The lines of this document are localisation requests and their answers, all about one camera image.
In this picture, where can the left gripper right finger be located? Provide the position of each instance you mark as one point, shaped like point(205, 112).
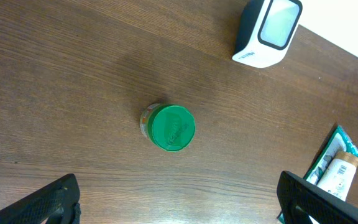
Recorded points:
point(302, 201)

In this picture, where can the white Pantene tube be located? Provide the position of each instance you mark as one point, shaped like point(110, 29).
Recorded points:
point(338, 177)

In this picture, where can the green 3M glove packet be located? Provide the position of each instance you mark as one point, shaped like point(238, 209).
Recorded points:
point(339, 141)

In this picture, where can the white barcode scanner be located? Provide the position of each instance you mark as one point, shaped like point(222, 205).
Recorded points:
point(265, 32)

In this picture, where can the green lid jar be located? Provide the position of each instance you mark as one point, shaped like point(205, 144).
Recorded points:
point(170, 127)

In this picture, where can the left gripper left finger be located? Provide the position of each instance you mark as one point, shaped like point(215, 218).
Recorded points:
point(57, 202)

